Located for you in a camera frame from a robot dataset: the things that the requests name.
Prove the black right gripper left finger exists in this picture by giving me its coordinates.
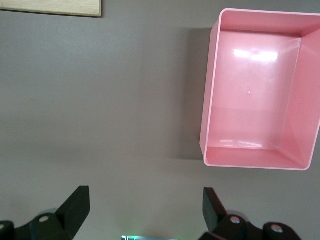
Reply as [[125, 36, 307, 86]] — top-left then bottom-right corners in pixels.
[[0, 185, 91, 240]]

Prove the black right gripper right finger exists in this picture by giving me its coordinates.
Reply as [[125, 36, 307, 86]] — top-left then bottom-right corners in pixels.
[[199, 187, 301, 240]]

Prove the wooden cutting board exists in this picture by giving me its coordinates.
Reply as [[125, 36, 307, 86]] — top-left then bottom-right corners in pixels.
[[0, 0, 103, 18]]

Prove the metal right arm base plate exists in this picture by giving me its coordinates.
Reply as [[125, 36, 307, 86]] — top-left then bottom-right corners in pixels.
[[121, 234, 181, 240]]

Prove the pink plastic bin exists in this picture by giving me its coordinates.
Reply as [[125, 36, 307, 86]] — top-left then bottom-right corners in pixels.
[[199, 7, 320, 172]]

